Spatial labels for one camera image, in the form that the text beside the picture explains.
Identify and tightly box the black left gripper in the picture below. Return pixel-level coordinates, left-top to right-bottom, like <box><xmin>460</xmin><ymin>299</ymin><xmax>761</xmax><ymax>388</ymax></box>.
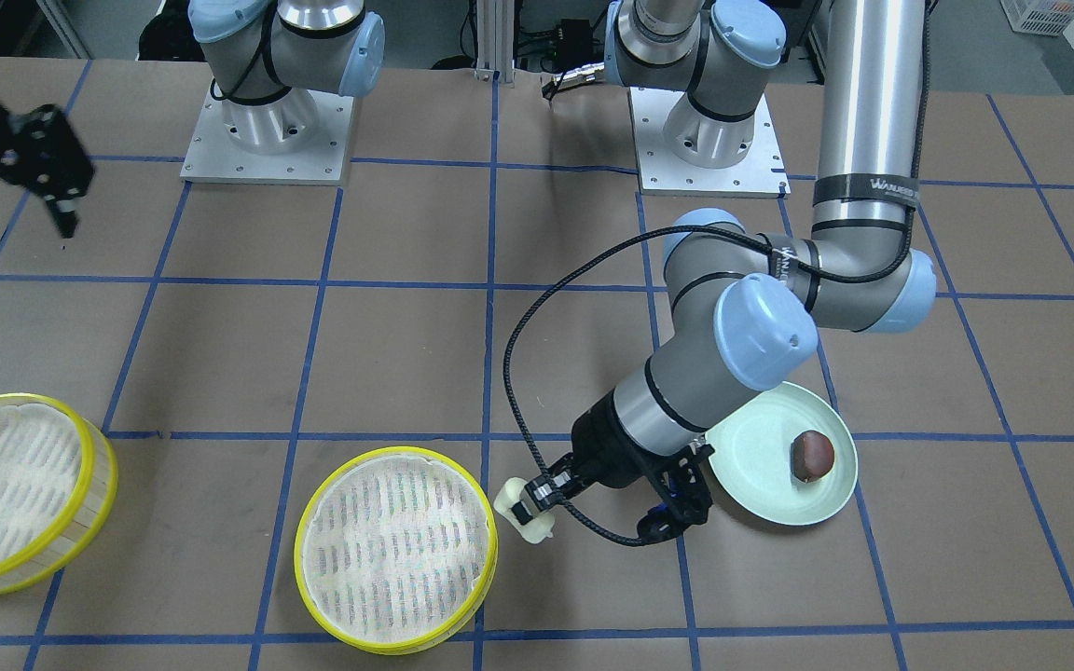
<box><xmin>525</xmin><ymin>395</ymin><xmax>713</xmax><ymax>548</ymax></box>

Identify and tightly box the white bun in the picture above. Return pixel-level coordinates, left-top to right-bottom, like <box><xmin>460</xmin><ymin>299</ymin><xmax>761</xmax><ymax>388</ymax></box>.
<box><xmin>491</xmin><ymin>477</ymin><xmax>555</xmax><ymax>544</ymax></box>

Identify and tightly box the brown bun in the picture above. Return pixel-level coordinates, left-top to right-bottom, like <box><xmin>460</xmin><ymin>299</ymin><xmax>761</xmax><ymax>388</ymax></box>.
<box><xmin>790</xmin><ymin>431</ymin><xmax>834</xmax><ymax>483</ymax></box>

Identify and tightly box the yellow bamboo steamer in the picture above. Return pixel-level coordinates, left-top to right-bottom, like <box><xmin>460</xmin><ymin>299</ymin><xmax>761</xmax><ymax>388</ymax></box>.
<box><xmin>293</xmin><ymin>444</ymin><xmax>498</xmax><ymax>655</ymax></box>
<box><xmin>0</xmin><ymin>392</ymin><xmax>118</xmax><ymax>595</ymax></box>

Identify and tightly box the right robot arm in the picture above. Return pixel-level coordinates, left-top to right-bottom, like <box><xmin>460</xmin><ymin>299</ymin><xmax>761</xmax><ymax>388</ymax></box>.
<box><xmin>0</xmin><ymin>1</ymin><xmax>384</xmax><ymax>239</ymax></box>

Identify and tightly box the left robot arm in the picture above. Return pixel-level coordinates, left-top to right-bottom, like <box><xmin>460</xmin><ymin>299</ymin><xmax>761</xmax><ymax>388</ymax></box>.
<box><xmin>493</xmin><ymin>1</ymin><xmax>937</xmax><ymax>548</ymax></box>

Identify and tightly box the pale green plate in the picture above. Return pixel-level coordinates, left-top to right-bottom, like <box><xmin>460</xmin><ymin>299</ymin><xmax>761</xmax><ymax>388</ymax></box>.
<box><xmin>705</xmin><ymin>382</ymin><xmax>860</xmax><ymax>527</ymax></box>

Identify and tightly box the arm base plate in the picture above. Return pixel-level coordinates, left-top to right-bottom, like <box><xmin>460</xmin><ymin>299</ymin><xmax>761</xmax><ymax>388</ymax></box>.
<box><xmin>627</xmin><ymin>88</ymin><xmax>792</xmax><ymax>199</ymax></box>
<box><xmin>180</xmin><ymin>89</ymin><xmax>359</xmax><ymax>186</ymax></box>

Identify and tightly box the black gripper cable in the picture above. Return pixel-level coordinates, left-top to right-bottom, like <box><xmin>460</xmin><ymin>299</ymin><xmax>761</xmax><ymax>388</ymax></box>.
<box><xmin>502</xmin><ymin>93</ymin><xmax>929</xmax><ymax>549</ymax></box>

